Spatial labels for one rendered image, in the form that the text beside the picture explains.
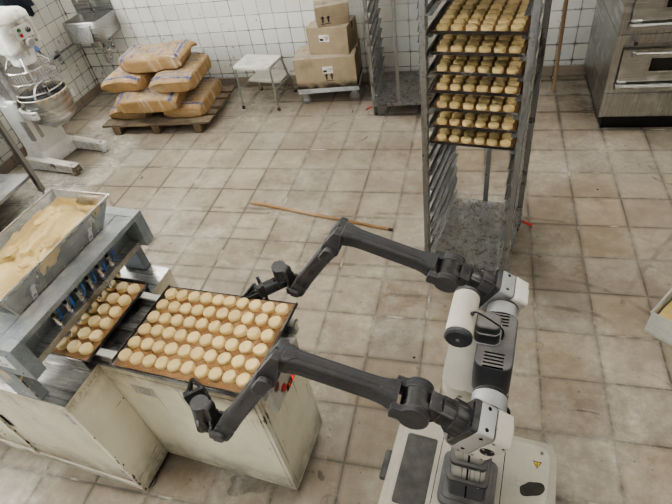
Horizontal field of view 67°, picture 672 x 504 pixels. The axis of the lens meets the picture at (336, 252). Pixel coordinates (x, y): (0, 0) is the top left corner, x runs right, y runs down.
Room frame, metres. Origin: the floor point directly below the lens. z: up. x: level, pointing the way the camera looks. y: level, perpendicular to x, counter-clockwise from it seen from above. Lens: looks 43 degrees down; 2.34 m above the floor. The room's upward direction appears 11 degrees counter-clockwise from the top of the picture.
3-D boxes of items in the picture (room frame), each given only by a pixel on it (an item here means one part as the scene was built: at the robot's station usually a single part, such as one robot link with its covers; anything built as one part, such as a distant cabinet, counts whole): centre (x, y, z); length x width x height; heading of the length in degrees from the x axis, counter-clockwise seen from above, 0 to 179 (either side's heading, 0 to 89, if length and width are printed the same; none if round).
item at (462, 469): (0.79, -0.34, 0.36); 0.13 x 0.13 x 0.40; 63
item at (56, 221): (1.48, 1.06, 1.28); 0.54 x 0.27 x 0.06; 154
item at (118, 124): (5.16, 1.42, 0.06); 1.20 x 0.80 x 0.11; 72
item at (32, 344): (1.48, 1.06, 1.01); 0.72 x 0.33 x 0.34; 154
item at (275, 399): (1.10, 0.28, 0.77); 0.24 x 0.04 x 0.14; 154
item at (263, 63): (5.06, 0.38, 0.23); 0.45 x 0.45 x 0.46; 62
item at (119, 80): (5.26, 1.66, 0.47); 0.72 x 0.42 x 0.17; 160
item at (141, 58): (5.16, 1.37, 0.62); 0.72 x 0.42 x 0.17; 76
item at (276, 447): (1.26, 0.60, 0.45); 0.70 x 0.34 x 0.90; 64
